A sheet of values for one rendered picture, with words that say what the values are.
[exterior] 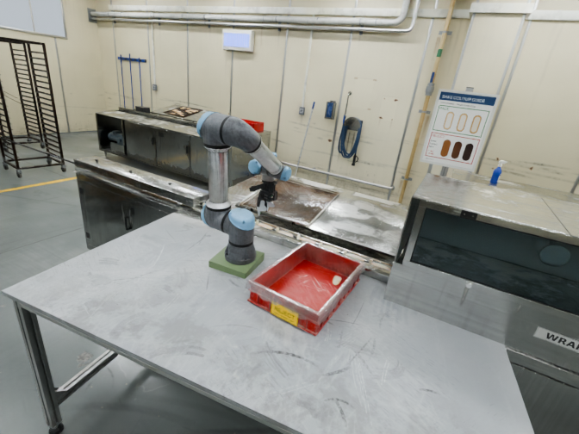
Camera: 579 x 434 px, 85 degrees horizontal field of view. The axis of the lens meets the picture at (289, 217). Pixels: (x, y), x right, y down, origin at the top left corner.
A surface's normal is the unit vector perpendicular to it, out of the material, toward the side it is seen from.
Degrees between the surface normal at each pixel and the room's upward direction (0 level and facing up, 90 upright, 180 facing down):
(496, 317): 89
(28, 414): 0
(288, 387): 0
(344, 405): 0
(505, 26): 90
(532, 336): 90
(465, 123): 90
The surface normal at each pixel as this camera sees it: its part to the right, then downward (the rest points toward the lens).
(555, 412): -0.47, 0.29
